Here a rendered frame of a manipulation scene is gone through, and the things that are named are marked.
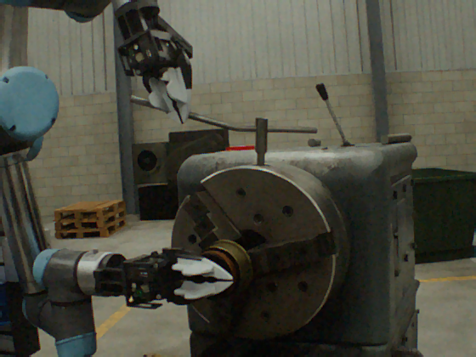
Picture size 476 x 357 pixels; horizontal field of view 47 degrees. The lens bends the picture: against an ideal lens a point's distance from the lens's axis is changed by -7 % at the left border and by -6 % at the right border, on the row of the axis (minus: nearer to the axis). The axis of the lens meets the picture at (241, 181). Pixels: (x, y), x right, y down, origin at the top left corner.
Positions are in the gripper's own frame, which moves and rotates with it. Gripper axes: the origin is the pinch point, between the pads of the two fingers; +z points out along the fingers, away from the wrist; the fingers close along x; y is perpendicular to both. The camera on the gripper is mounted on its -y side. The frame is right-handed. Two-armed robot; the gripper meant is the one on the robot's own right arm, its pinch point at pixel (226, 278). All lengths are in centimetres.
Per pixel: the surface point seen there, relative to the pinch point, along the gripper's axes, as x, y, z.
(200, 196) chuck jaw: 11.2, -11.7, -9.8
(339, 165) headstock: 14.5, -31.9, 9.5
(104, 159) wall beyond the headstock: 0, -846, -678
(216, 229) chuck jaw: 6.1, -8.8, -5.7
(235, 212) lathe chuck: 8.0, -15.4, -5.2
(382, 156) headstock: 15.8, -33.9, 17.6
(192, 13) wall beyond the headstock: 273, -910, -495
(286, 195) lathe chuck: 10.6, -15.5, 4.4
